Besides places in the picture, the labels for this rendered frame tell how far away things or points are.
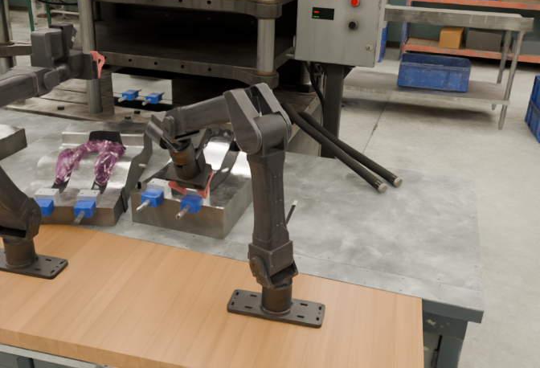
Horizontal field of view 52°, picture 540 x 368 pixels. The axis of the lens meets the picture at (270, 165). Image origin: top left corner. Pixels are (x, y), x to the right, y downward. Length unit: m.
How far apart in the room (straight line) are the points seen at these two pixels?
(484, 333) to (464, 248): 1.11
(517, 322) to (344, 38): 1.45
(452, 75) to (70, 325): 4.29
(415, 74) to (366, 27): 3.03
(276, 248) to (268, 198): 0.11
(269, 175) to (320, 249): 0.41
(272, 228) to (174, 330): 0.28
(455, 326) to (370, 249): 0.26
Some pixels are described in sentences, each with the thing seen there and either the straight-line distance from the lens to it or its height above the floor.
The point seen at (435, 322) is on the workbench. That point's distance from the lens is 1.38.
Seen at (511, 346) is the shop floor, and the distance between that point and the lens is 2.55.
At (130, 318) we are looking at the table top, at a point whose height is 0.80.
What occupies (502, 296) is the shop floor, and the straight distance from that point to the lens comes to 2.82.
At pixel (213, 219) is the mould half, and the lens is 1.39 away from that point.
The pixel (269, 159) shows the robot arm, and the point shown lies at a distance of 1.02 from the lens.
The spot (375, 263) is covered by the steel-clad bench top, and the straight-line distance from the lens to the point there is 1.36.
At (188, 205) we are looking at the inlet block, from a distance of 1.36.
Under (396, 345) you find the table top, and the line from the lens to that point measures 1.15.
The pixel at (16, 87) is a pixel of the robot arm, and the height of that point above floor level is 1.21.
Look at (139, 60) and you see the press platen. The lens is 2.29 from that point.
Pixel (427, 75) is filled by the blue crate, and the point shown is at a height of 0.37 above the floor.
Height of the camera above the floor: 1.54
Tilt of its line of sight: 24 degrees down
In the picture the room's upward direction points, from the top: 2 degrees clockwise
